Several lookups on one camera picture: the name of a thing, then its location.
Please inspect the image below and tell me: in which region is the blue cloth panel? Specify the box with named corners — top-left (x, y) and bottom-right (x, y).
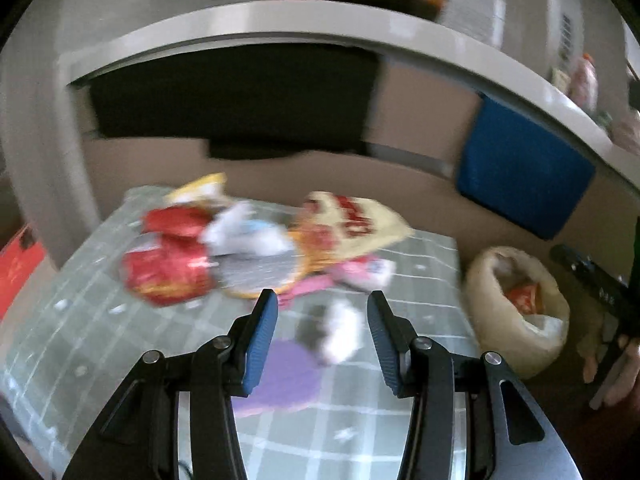
top-left (456, 96), bottom-right (596, 240)

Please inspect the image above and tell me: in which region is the pink bottle on counter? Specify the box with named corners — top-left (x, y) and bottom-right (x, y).
top-left (567, 53), bottom-right (599, 115)

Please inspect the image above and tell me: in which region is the round silver glitter pad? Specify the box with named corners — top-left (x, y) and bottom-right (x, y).
top-left (217, 252), bottom-right (304, 299)

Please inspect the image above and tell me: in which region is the black hanging cloth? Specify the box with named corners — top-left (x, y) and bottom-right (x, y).
top-left (89, 44), bottom-right (381, 160)

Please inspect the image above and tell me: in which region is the pink toy brush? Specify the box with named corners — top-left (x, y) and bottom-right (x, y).
top-left (278, 274), bottom-right (341, 309)

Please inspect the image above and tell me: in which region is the green checkered tablecloth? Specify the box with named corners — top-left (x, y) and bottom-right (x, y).
top-left (1, 186), bottom-right (478, 479)

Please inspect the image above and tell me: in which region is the right hand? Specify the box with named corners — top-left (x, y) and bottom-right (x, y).
top-left (579, 335), bottom-right (639, 410)

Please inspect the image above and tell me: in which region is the purple fluffy cloth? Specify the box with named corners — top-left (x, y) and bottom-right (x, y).
top-left (232, 340), bottom-right (322, 418)

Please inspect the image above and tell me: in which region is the pink tissue packet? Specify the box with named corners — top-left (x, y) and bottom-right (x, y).
top-left (328, 255), bottom-right (396, 292)

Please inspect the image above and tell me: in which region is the yellow snack wrapper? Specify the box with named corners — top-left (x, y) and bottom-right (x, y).
top-left (164, 172), bottom-right (227, 205)

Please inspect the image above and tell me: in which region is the red doormat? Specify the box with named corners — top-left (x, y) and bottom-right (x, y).
top-left (0, 226), bottom-right (46, 318)

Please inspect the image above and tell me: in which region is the beige trash bag bin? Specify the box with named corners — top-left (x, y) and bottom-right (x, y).
top-left (464, 246), bottom-right (570, 379)

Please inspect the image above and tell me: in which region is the red foil wrapper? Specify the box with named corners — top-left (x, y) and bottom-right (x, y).
top-left (142, 206), bottom-right (213, 238)

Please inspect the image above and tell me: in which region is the cream red snack bag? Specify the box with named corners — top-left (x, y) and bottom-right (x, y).
top-left (288, 191), bottom-right (413, 273)

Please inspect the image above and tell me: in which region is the red crushed can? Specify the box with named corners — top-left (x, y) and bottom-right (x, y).
top-left (119, 233), bottom-right (216, 307)

